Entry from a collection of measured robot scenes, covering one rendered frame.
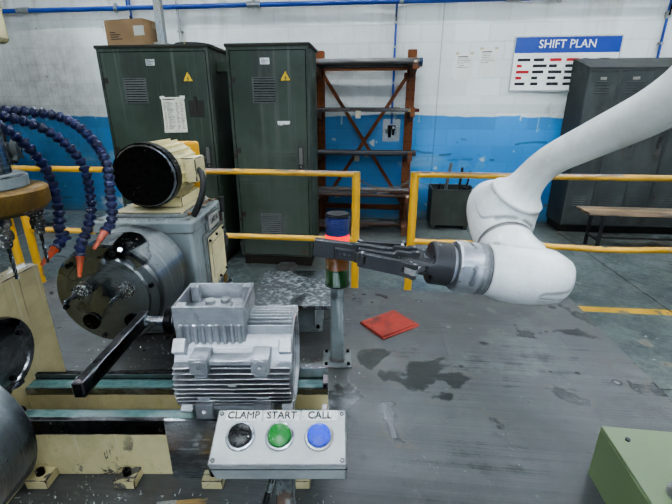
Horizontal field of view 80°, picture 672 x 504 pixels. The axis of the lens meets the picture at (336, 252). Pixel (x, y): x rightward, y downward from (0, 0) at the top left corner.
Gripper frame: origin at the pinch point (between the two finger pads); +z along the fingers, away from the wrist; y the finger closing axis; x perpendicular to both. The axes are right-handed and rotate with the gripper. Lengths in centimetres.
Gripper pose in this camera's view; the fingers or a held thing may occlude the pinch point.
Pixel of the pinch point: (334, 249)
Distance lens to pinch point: 69.1
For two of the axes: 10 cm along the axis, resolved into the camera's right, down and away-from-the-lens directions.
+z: -9.9, -1.3, -0.5
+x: -1.4, 9.3, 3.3
